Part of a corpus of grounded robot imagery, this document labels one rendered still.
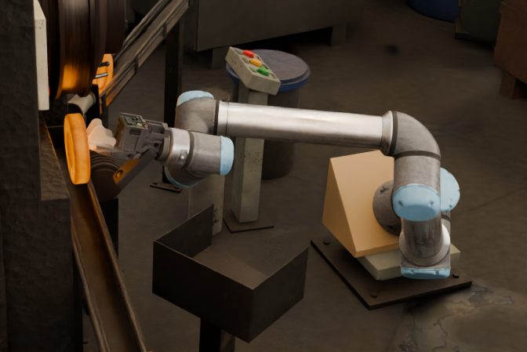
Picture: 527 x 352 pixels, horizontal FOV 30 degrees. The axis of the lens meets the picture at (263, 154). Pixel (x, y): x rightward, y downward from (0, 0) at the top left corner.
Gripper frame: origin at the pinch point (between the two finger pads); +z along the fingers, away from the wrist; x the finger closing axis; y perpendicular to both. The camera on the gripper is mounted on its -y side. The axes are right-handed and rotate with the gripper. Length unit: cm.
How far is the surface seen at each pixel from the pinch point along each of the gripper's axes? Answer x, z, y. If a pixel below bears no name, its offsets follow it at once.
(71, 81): -1.7, 4.4, 13.0
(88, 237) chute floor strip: 8.8, -6.0, -19.1
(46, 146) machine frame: 6.5, 8.1, 0.6
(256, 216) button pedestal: -83, -96, -57
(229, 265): 21.2, -35.7, -14.9
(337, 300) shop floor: -34, -107, -57
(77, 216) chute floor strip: 0.8, -4.8, -18.8
